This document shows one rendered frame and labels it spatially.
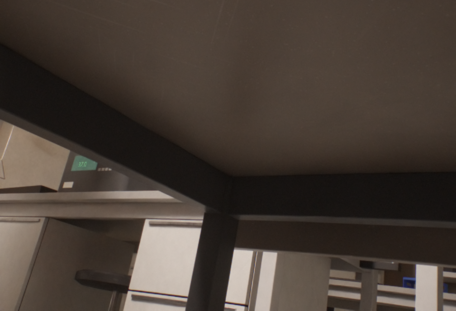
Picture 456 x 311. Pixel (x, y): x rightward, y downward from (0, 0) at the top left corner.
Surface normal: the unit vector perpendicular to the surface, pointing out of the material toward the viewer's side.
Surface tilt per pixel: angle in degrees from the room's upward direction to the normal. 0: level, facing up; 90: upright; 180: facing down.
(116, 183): 90
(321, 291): 90
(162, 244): 90
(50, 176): 90
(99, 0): 180
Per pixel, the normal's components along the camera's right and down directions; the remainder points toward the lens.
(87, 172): -0.55, -0.38
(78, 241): 0.81, -0.07
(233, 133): -0.17, 0.92
